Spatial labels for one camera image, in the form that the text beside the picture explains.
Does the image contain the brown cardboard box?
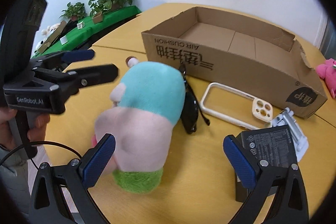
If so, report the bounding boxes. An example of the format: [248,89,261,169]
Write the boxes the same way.
[142,7,327,118]

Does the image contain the small black product box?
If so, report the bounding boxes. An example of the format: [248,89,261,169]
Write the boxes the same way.
[235,125,297,202]

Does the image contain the white folding phone stand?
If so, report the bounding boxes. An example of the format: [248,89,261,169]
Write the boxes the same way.
[271,107,309,162]

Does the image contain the small potted green plant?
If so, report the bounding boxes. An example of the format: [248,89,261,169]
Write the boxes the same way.
[59,2,87,21]

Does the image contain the cream clear phone case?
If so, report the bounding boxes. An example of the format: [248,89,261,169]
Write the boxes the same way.
[199,83,273,131]

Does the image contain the white plush toy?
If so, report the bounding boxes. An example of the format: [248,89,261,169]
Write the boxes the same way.
[34,23,61,53]

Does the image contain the black sunglasses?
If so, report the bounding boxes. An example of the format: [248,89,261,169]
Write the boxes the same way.
[178,61,210,134]

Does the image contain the small cardboard planter box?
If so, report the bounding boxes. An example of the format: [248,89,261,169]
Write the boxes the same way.
[92,11,104,24]

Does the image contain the black cable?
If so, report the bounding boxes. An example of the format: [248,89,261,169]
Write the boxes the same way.
[0,140,83,167]

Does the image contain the person's left hand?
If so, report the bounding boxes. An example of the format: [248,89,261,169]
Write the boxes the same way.
[0,106,51,152]

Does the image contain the pink blue green plush toy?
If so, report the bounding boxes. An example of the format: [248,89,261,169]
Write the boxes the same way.
[91,56,186,194]

